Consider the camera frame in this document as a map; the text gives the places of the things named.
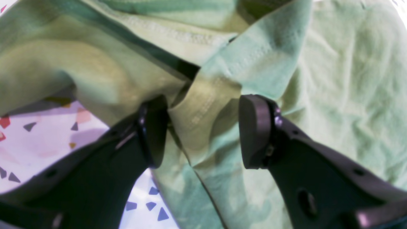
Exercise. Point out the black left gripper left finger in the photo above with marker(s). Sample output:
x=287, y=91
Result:
x=89, y=188

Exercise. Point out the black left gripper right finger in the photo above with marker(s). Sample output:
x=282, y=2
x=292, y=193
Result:
x=321, y=188

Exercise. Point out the terrazzo pattern tablecloth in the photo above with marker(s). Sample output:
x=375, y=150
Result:
x=47, y=140

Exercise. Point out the green t-shirt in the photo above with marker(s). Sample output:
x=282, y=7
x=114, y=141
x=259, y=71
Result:
x=336, y=68

